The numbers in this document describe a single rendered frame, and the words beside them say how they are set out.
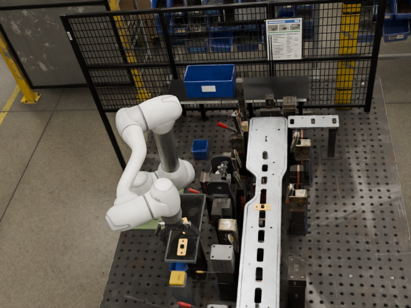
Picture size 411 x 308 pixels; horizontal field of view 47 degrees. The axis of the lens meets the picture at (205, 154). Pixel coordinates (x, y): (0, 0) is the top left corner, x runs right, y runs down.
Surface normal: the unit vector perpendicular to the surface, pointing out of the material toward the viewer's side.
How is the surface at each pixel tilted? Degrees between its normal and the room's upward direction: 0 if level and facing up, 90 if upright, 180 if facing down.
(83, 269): 0
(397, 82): 0
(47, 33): 89
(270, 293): 0
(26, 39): 90
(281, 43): 90
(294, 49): 90
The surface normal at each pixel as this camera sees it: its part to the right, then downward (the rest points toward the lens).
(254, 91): -0.14, -0.67
